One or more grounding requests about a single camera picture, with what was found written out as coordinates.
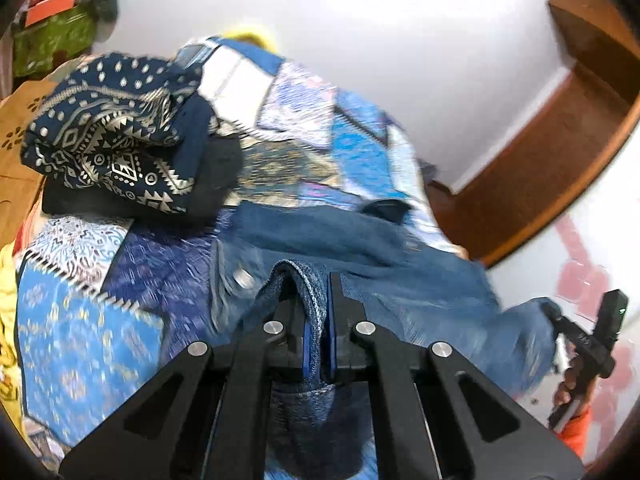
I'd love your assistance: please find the black folded garment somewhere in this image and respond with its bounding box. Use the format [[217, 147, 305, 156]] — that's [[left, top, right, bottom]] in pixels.
[[41, 135, 246, 222]]

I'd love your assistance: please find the person's right hand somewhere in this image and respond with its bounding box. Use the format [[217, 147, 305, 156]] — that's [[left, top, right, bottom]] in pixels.
[[551, 354, 597, 410]]

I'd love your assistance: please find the green cloth covered cabinet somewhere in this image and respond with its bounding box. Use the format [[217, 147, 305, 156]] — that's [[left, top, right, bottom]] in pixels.
[[11, 7, 98, 78]]

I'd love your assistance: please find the blue denim jacket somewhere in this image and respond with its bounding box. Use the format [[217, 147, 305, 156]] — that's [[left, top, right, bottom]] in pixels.
[[210, 200, 562, 480]]

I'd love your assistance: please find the yellow round object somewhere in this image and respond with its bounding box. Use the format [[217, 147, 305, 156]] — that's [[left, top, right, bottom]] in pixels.
[[222, 30, 278, 53]]

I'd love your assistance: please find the person's right forearm orange sleeve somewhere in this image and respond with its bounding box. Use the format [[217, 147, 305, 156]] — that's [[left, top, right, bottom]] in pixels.
[[561, 404, 595, 457]]

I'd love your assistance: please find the plain navy folded garment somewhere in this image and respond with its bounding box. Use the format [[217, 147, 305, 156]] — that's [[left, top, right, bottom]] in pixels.
[[170, 92, 222, 201]]

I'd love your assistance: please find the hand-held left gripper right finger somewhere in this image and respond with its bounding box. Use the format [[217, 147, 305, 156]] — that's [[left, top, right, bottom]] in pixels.
[[324, 271, 587, 480]]

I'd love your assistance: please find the dark cloth on floor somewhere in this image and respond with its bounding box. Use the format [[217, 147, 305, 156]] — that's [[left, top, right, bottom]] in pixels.
[[417, 157, 443, 186]]

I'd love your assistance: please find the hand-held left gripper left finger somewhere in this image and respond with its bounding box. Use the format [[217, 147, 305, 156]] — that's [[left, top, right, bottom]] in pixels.
[[59, 272, 309, 480]]

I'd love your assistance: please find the yellow printed cloth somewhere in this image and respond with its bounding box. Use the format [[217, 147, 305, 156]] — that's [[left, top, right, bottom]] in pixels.
[[0, 245, 26, 426]]

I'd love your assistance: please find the blue patchwork bed blanket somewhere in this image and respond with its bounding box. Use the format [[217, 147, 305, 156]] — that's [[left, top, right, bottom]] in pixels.
[[12, 35, 466, 480]]

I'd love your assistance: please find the orange box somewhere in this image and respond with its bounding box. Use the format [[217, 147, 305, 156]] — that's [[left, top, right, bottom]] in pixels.
[[24, 0, 83, 26]]

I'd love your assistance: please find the navy white patterned folded garment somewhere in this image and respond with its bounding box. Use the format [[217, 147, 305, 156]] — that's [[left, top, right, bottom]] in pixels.
[[20, 52, 206, 213]]

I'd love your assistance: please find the brown wooden door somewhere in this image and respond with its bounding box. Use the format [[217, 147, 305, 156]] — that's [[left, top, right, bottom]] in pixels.
[[427, 60, 636, 256]]

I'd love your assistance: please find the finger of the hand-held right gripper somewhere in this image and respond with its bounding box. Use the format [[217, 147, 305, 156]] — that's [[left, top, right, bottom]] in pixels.
[[542, 302, 569, 332]]

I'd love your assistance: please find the wooden lap desk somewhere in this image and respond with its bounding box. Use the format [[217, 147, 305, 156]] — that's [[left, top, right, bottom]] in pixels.
[[0, 79, 57, 253]]

